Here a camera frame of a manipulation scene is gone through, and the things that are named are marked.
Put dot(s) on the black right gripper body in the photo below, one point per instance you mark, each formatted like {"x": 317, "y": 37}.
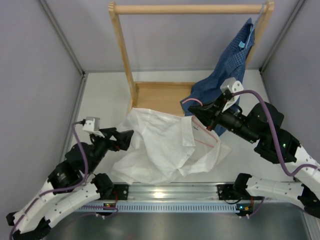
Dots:
{"x": 233, "y": 121}

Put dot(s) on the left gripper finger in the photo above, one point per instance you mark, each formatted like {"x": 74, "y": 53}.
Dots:
{"x": 122, "y": 140}
{"x": 106, "y": 133}

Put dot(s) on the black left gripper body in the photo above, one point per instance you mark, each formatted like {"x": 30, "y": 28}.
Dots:
{"x": 100, "y": 146}

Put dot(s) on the pink wire hanger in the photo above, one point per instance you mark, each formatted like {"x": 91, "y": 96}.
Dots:
{"x": 197, "y": 122}

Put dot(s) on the white shirt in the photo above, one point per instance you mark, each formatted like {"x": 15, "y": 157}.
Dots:
{"x": 165, "y": 147}

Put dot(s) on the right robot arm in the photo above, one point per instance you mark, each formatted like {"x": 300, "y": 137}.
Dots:
{"x": 262, "y": 126}

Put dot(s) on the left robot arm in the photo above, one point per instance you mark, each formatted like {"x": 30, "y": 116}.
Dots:
{"x": 67, "y": 188}

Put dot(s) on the blue checked shirt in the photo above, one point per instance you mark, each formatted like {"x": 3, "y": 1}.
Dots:
{"x": 231, "y": 63}

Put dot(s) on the light blue hanger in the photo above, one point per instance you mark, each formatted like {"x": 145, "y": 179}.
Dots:
{"x": 254, "y": 25}

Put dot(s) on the wooden clothes rack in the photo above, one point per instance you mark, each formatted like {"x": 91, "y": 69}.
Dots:
{"x": 165, "y": 96}

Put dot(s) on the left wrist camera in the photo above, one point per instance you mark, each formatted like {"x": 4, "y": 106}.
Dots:
{"x": 92, "y": 126}

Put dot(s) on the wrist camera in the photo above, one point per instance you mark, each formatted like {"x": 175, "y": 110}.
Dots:
{"x": 229, "y": 87}
{"x": 92, "y": 126}

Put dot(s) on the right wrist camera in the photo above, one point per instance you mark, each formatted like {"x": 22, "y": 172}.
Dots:
{"x": 229, "y": 87}

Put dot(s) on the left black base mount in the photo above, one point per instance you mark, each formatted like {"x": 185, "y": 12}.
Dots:
{"x": 120, "y": 192}

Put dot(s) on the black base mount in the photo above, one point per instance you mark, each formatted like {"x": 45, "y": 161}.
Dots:
{"x": 226, "y": 193}
{"x": 120, "y": 192}

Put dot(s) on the slotted grey cable duct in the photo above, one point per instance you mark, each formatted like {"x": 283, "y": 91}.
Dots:
{"x": 161, "y": 207}

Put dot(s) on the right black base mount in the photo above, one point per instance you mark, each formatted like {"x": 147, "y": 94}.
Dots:
{"x": 226, "y": 193}

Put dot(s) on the aluminium mounting rail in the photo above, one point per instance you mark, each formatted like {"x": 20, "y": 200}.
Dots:
{"x": 177, "y": 191}

